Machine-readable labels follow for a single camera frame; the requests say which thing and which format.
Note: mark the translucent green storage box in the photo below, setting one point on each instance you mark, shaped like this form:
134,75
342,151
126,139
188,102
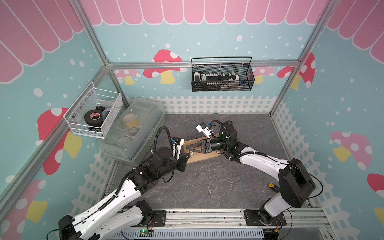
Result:
132,134

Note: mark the clear acrylic wall bin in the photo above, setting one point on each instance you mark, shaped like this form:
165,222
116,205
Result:
93,98

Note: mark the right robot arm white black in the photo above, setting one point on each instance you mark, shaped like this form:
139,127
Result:
296,184

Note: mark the black wire mesh basket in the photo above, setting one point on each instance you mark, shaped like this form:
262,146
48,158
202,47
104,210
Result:
239,65

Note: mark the yellow black connector plug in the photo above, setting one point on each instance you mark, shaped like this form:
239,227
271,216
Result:
274,188

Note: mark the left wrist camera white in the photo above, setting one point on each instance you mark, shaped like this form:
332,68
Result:
177,146

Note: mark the wooden jewelry display stand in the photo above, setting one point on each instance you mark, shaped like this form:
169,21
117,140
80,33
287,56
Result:
197,156

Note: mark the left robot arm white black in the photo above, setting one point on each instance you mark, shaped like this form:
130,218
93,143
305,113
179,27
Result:
104,219

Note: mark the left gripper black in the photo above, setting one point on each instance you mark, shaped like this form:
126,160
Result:
182,161

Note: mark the black tape roll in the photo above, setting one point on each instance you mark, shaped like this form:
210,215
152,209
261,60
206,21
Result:
94,118

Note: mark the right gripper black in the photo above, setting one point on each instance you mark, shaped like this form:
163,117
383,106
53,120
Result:
206,146

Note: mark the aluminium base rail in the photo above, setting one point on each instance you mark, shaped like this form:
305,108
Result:
215,224

